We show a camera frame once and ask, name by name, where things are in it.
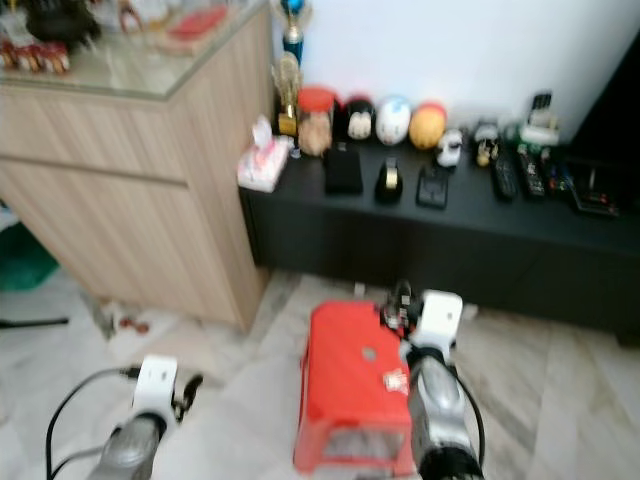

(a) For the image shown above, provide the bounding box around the black low tv console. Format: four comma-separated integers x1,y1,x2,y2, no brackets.
240,145,640,346

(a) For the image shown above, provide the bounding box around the silver key bunch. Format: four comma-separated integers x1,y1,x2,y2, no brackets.
382,368,409,393

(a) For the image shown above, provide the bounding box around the red plastic stool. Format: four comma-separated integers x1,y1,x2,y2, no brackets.
293,300,436,477

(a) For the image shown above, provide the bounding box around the black calculator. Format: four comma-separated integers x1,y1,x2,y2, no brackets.
417,165,451,210

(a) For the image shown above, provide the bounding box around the black tape dispenser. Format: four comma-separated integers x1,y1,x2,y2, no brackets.
375,158,406,205

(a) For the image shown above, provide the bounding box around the black wallet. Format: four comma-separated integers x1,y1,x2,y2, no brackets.
324,145,364,195

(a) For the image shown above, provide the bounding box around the black remote control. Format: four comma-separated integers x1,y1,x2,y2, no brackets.
492,152,521,201
518,148,547,198

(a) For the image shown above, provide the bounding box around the small panda figurine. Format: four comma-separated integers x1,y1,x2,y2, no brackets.
437,128,464,167

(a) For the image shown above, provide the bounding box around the black stand leg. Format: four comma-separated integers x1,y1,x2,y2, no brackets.
0,318,69,329

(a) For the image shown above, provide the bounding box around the yellow round plush toy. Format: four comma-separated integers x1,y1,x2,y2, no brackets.
410,101,448,151

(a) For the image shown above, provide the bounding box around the small black figurine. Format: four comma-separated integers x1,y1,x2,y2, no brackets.
473,122,501,167

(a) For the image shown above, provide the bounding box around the white round plush toy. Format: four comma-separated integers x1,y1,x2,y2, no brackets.
375,95,413,147

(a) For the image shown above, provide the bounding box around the black round plush toy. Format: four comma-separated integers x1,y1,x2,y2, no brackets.
340,95,375,141

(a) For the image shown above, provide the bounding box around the pink tissue box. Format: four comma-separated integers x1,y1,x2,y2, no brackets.
237,115,291,193

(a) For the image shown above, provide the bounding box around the red lidded glass jar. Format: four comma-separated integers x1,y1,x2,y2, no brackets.
297,87,337,158

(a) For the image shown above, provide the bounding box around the green bag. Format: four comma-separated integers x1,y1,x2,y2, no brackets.
0,222,53,293

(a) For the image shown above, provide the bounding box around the light wood cabinet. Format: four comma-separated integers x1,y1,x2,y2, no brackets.
0,0,273,333

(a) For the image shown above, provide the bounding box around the flat black electronic device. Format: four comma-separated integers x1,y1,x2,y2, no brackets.
565,160,623,216

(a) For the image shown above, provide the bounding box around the green white desk holder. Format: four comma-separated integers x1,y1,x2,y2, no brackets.
520,92,563,148

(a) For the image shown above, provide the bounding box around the black television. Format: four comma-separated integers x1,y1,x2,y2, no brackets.
570,60,640,153

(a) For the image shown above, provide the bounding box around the blue and gold trophy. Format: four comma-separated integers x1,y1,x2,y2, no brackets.
280,0,311,63

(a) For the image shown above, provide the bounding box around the red packet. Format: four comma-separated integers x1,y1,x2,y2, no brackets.
168,8,229,43

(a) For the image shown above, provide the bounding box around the small brown figurine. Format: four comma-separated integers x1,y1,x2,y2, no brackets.
117,0,146,33

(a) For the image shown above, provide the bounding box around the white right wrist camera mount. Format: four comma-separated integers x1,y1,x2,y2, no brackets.
418,290,465,351

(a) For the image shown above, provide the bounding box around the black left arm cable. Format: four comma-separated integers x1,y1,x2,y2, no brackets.
46,366,143,480

